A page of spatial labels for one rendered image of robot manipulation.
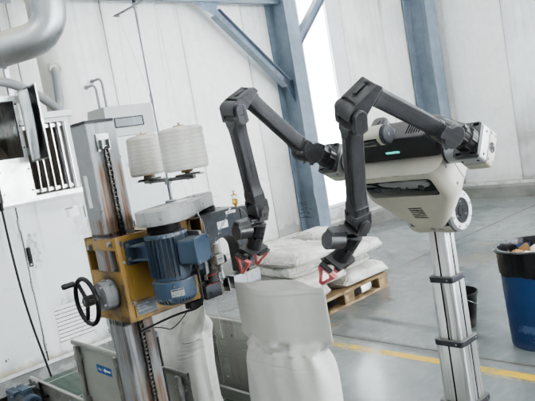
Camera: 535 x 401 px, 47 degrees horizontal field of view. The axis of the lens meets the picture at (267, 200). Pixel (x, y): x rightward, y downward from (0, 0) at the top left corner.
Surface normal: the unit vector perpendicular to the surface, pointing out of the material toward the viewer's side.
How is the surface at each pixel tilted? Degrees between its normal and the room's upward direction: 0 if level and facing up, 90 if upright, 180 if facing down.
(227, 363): 90
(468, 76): 90
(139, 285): 90
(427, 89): 90
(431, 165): 40
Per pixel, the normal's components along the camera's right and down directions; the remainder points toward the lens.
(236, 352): -0.72, 0.19
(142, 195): 0.67, -0.04
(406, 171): -0.59, -0.63
